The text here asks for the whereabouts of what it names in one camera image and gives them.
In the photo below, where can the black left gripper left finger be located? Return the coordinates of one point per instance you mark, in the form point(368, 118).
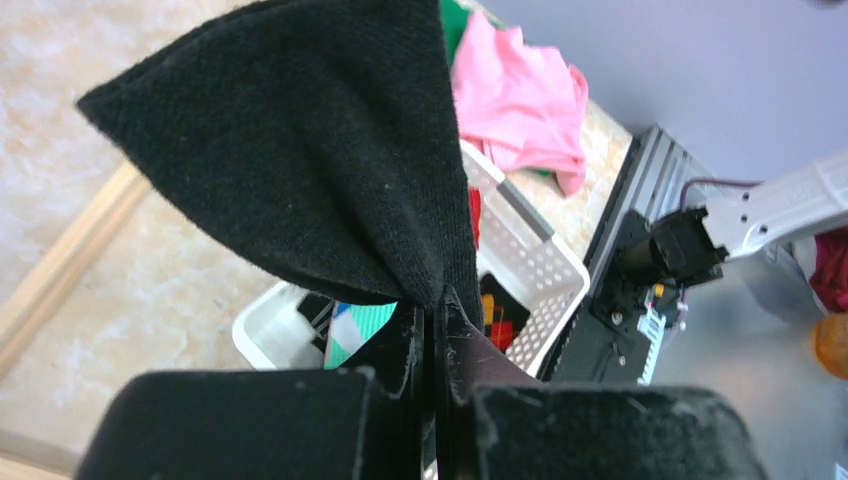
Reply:
point(359, 421)

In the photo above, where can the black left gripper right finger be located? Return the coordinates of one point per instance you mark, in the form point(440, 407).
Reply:
point(495, 421)

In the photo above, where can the teal patterned sock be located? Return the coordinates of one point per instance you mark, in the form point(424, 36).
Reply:
point(350, 327)

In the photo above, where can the black argyle sock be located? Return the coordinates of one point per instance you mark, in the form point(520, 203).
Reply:
point(503, 316)

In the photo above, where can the black white striped sock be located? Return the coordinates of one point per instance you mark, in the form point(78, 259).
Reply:
point(318, 310)

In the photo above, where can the white perforated plastic basket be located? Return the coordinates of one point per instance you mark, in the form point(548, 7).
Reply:
point(517, 245)

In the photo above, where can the wooden drying rack frame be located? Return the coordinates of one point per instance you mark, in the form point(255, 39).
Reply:
point(53, 387)

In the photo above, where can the red sock with cat face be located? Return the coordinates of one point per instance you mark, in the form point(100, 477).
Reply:
point(475, 205)

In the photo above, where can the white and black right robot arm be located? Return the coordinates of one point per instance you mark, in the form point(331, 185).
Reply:
point(688, 247)

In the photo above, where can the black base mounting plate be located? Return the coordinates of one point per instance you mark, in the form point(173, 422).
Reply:
point(601, 344)

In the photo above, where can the pink cloth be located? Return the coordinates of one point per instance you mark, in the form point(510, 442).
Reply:
point(521, 105)

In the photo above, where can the orange plastic bottle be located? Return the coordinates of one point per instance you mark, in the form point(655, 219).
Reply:
point(829, 343)

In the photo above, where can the red and pink clothes pile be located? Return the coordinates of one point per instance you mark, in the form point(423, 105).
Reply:
point(823, 262)

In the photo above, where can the green cloth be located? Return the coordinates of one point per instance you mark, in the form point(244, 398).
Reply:
point(455, 15)

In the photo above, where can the white slotted cable duct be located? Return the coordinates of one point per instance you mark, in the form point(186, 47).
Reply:
point(652, 326)

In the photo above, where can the aluminium rail frame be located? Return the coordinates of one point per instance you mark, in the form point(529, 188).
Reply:
point(654, 171)

